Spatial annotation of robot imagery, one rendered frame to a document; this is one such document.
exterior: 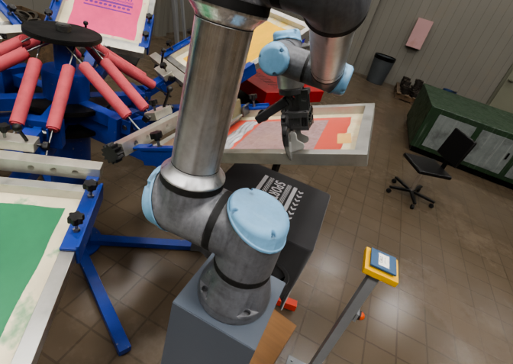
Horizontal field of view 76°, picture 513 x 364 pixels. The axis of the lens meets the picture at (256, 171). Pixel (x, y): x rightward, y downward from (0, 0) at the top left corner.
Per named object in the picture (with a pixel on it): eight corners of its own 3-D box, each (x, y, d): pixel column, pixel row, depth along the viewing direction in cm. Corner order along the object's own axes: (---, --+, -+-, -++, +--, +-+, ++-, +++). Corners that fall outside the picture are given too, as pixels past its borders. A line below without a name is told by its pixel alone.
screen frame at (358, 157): (375, 111, 142) (375, 102, 140) (367, 166, 93) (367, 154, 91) (214, 117, 170) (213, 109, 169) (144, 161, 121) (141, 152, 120)
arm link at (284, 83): (272, 76, 89) (281, 71, 96) (275, 93, 91) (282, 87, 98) (299, 74, 86) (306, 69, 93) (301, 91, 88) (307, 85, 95)
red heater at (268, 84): (281, 81, 284) (285, 67, 278) (319, 104, 258) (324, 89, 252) (224, 81, 245) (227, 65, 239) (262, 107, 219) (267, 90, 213)
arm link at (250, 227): (262, 296, 57) (285, 241, 50) (195, 262, 59) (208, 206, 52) (282, 252, 67) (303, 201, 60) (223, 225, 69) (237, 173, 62)
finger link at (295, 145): (304, 162, 95) (302, 131, 93) (284, 162, 97) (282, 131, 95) (306, 160, 98) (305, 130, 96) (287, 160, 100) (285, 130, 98)
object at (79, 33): (121, 236, 226) (131, 34, 156) (75, 276, 192) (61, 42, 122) (75, 213, 233) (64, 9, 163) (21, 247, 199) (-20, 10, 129)
